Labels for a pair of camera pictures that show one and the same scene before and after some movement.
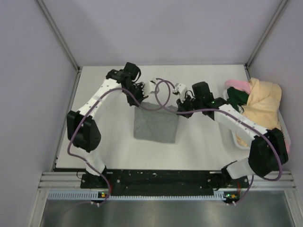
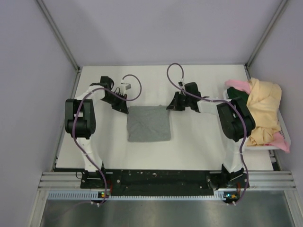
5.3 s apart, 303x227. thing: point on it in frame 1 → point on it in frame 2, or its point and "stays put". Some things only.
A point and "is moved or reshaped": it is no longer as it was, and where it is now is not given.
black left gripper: (140, 96) → (121, 106)
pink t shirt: (245, 86) stays put
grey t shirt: (159, 126) is moved or reshaped
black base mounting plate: (166, 180) stays put
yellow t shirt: (262, 105) stays put
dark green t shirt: (236, 97) stays put
